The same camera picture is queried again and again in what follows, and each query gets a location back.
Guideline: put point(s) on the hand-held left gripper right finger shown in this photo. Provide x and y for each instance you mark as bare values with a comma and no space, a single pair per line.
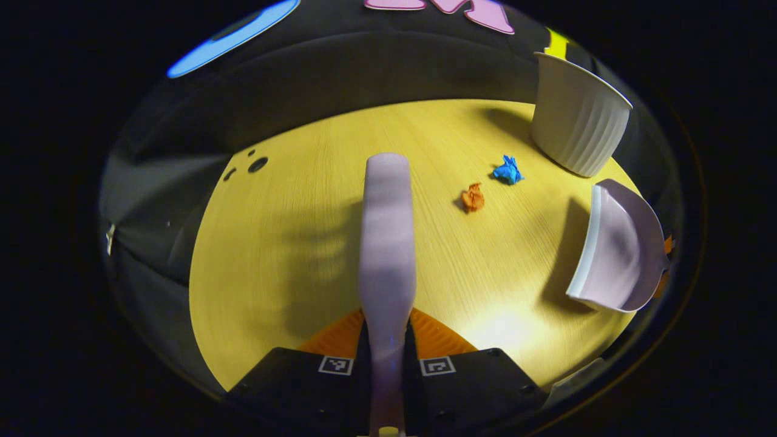
473,388

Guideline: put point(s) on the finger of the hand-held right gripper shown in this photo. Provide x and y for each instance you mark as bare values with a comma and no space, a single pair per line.
668,244
660,285

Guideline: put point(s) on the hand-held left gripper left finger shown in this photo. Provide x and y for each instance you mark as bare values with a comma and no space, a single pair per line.
303,382

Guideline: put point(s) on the pale pink dustpan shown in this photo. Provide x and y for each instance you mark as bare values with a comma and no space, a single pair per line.
622,255

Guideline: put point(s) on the white ribbed garbage bin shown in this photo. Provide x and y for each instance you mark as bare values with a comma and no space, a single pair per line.
576,121

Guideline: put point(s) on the blue paper trash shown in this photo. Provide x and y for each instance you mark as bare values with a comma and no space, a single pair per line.
507,170

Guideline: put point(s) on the orange paper trash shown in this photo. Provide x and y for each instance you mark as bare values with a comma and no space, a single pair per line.
473,198

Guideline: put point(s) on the white cloth clip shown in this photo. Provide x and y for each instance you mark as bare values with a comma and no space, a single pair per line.
110,238

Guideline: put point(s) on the black backdrop cloth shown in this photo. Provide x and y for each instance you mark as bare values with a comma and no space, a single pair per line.
364,67

